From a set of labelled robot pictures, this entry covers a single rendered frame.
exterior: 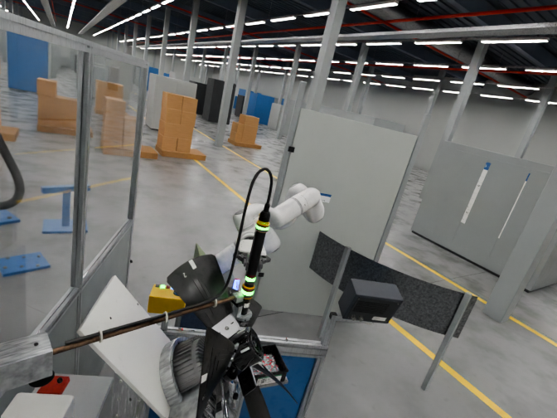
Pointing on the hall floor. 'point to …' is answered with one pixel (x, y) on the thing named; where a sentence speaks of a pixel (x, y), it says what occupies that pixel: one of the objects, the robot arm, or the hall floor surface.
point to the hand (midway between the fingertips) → (253, 264)
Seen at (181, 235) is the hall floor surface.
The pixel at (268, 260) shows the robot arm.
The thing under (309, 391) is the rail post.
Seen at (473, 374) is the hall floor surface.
